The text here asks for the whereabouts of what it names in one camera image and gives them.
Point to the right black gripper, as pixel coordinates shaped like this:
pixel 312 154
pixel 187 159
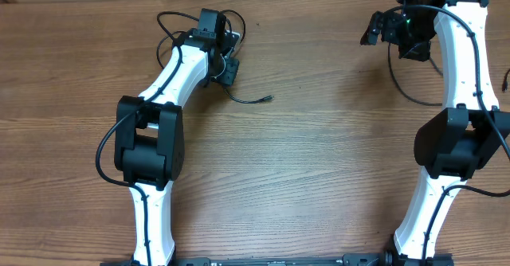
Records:
pixel 420 52

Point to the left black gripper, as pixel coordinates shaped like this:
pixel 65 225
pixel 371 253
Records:
pixel 229 76

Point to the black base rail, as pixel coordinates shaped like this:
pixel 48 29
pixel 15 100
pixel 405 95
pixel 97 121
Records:
pixel 275 261

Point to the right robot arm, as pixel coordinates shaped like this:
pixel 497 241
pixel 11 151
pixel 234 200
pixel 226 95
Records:
pixel 468 130

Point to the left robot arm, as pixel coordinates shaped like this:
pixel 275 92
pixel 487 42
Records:
pixel 149 135

